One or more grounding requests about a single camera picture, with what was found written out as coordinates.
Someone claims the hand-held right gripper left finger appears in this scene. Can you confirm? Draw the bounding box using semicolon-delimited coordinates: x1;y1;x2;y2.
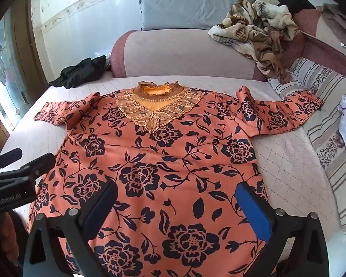
22;180;119;277

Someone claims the stained glass window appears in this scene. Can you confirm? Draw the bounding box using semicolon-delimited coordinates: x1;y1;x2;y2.
0;20;28;122

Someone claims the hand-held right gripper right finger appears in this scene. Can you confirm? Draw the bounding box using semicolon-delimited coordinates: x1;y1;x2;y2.
235;182;331;277

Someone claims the black cloth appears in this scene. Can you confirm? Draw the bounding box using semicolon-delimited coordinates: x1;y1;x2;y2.
277;0;316;13

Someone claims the pink rolled bolster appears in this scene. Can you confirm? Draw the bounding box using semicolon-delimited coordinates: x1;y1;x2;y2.
110;29;268;81

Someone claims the brown jacket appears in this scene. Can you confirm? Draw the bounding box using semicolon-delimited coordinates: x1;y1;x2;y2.
316;3;346;49

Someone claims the orange floral shirt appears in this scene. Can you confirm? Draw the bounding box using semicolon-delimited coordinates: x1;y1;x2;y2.
26;80;325;277

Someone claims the maroon pink folded quilt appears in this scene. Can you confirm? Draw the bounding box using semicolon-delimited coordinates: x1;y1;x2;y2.
288;9;346;81

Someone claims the black garment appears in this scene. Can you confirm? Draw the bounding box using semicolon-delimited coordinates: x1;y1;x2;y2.
48;56;107;89

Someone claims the striped floral bedding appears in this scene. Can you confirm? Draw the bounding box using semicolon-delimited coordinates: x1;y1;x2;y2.
267;57;346;234

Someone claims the person's left forearm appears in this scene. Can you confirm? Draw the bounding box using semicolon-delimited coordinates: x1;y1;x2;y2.
0;209;28;277

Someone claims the grey pillow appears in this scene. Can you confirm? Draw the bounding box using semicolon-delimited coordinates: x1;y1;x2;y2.
137;0;258;32

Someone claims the pink quilted bedspread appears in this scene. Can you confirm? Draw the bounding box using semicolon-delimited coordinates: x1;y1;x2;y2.
0;69;346;277

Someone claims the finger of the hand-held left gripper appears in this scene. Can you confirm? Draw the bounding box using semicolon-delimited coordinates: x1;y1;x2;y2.
0;148;23;174
17;153;56;179

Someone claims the brown cream floral blanket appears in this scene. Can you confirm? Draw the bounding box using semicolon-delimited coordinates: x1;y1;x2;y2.
208;0;299;84

